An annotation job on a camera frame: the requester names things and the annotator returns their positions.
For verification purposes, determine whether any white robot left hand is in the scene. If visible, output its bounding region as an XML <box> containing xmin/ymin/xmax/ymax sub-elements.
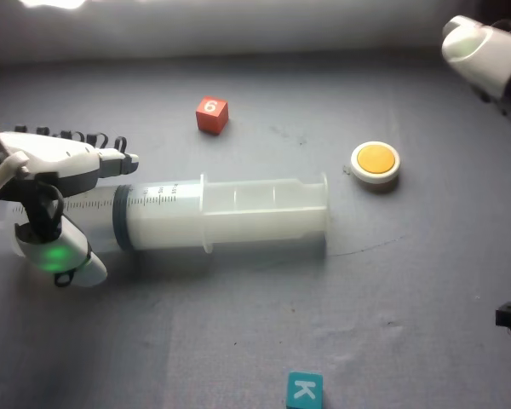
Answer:
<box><xmin>0</xmin><ymin>123</ymin><xmax>140</xmax><ymax>289</ymax></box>

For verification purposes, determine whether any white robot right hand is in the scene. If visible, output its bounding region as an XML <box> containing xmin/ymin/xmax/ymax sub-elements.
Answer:
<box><xmin>441</xmin><ymin>15</ymin><xmax>511</xmax><ymax>131</ymax></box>

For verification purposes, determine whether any large translucent plastic syringe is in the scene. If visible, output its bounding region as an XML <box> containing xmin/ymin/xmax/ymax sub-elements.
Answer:
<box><xmin>0</xmin><ymin>171</ymin><xmax>330</xmax><ymax>261</ymax></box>

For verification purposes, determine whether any yellow round button white rim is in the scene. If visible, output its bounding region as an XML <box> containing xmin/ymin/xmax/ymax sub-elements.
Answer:
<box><xmin>350</xmin><ymin>141</ymin><xmax>401</xmax><ymax>193</ymax></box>

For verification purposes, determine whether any red number cube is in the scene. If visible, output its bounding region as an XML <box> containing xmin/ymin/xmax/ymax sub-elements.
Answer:
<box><xmin>195</xmin><ymin>95</ymin><xmax>229</xmax><ymax>136</ymax></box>

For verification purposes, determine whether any white backdrop sheet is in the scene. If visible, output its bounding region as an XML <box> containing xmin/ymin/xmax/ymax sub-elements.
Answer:
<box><xmin>0</xmin><ymin>0</ymin><xmax>511</xmax><ymax>65</ymax></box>

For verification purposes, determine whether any grey table cloth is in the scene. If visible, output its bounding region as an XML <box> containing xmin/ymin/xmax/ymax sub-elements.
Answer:
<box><xmin>0</xmin><ymin>50</ymin><xmax>511</xmax><ymax>409</ymax></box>

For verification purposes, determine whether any cyan letter K block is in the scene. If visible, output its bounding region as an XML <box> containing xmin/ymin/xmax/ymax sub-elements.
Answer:
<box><xmin>285</xmin><ymin>371</ymin><xmax>324</xmax><ymax>409</ymax></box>

